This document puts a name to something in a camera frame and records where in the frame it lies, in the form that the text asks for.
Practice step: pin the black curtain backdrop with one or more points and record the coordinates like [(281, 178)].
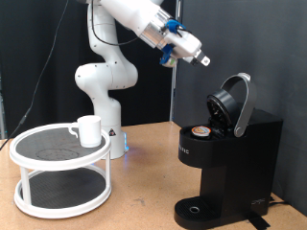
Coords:
[(32, 64)]

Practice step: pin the black tape strip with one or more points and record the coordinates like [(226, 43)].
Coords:
[(257, 220)]

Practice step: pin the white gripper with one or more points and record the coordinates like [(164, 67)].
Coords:
[(185, 44)]

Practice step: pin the black Keurig coffee machine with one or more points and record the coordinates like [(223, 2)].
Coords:
[(236, 159)]

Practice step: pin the white two-tier turntable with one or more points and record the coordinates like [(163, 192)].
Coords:
[(60, 164)]

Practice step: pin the orange-lid coffee pod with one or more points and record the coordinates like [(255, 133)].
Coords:
[(201, 130)]

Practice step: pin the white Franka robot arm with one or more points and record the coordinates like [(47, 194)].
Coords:
[(105, 76)]

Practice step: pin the dark gray panel board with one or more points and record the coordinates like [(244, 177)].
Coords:
[(255, 38)]

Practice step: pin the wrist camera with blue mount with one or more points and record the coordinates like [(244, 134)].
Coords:
[(166, 56)]

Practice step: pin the white mug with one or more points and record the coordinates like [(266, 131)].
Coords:
[(89, 131)]

